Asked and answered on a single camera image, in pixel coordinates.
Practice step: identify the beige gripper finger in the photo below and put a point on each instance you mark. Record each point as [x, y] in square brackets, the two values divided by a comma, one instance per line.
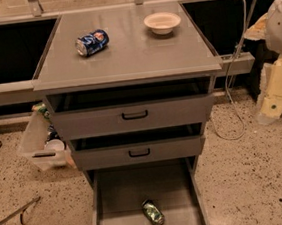
[269, 102]
[257, 31]

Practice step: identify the green soda can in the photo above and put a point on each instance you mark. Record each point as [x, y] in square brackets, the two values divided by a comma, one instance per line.
[152, 213]

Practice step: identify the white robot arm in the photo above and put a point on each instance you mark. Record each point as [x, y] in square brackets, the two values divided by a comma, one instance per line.
[269, 28]

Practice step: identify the grey top drawer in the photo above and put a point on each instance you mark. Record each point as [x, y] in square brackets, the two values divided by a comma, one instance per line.
[105, 111]

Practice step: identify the grey drawer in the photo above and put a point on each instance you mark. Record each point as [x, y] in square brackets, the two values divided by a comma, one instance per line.
[133, 147]
[105, 111]
[119, 193]

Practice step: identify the grey drawer cabinet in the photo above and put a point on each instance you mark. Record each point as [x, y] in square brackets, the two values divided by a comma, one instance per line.
[134, 55]

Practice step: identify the grey middle drawer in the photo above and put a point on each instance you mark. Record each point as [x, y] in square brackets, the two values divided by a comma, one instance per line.
[133, 147]

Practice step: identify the blue soda can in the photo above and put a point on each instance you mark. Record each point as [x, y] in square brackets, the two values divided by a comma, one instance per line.
[92, 43]

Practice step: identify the grey bottom drawer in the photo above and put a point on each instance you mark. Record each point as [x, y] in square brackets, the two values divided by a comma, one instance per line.
[119, 193]

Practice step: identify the white bowl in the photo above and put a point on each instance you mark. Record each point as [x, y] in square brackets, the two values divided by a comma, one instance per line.
[162, 23]

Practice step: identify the green snack bag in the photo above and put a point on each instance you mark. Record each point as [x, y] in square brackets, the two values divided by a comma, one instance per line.
[41, 108]

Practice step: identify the white cup in bin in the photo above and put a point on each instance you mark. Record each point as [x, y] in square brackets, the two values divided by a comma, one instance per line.
[55, 144]

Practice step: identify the clear plastic bin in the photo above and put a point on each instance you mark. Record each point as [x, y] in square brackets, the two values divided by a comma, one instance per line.
[32, 145]

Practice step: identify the metal rod on floor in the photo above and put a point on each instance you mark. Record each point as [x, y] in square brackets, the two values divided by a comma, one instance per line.
[19, 210]

